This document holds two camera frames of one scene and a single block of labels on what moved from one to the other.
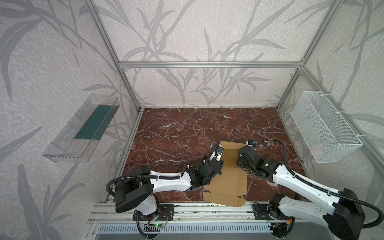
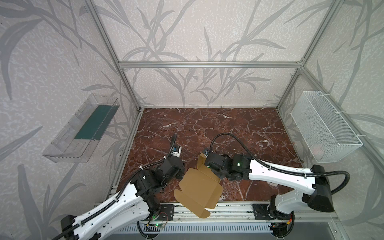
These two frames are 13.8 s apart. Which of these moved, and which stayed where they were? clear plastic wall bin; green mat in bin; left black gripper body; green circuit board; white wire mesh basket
Moved: left black gripper body
Stayed: green mat in bin; white wire mesh basket; green circuit board; clear plastic wall bin
